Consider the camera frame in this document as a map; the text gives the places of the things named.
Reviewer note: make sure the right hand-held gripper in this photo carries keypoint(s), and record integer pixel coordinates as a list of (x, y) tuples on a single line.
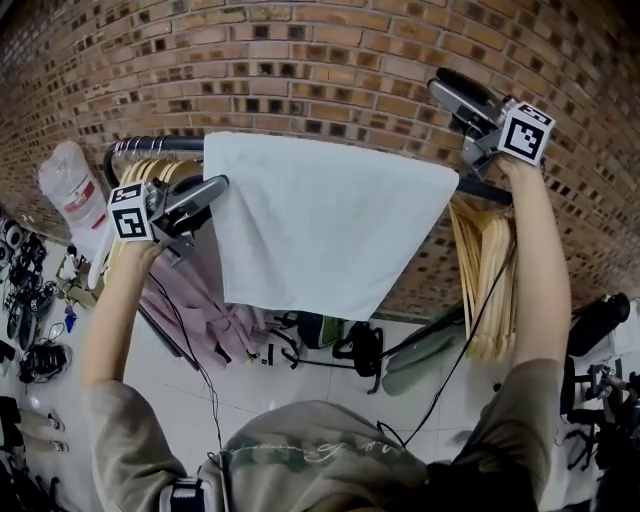
[(525, 135)]

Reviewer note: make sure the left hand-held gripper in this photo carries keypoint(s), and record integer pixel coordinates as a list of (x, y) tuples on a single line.
[(130, 215)]

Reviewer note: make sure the black clothes rail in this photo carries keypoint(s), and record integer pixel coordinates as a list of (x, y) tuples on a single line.
[(175, 144)]

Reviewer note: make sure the white towel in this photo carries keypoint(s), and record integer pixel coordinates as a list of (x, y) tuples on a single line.
[(320, 225)]

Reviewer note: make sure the person's right forearm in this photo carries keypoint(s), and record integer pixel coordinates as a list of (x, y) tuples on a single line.
[(540, 260)]

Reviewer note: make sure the person's left forearm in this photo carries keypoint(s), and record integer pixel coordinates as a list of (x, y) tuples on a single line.
[(115, 310)]

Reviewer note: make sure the wooden hangers holding clothes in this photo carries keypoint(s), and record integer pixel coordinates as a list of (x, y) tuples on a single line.
[(160, 170)]

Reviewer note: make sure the white garment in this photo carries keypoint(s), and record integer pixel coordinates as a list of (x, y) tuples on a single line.
[(102, 255)]

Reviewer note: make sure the white water dispenser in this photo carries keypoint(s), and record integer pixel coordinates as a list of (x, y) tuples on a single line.
[(92, 245)]

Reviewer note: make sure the pink garment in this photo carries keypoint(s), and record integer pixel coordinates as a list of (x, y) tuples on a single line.
[(200, 310)]

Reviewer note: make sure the white plastic bag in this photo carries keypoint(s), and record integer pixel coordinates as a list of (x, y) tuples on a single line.
[(70, 190)]

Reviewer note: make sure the cardboard box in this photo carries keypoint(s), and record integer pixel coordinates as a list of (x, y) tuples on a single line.
[(75, 285)]

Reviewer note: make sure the small blue object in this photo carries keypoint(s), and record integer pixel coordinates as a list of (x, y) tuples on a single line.
[(72, 320)]

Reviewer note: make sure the bunch of bare wooden hangers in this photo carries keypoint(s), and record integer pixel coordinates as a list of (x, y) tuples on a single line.
[(485, 280)]

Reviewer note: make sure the green and black backpack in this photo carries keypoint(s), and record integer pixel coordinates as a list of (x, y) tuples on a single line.
[(320, 330)]

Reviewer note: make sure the pile of black electronic gear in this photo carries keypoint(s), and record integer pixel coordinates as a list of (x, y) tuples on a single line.
[(30, 300)]

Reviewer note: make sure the olive green cloth bag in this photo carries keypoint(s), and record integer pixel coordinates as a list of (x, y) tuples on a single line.
[(425, 355)]

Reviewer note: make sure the black office chair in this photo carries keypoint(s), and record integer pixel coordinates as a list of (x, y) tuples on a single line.
[(597, 325), (600, 415)]

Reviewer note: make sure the person's grey t-shirt torso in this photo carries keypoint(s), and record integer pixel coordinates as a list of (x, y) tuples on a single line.
[(320, 450)]

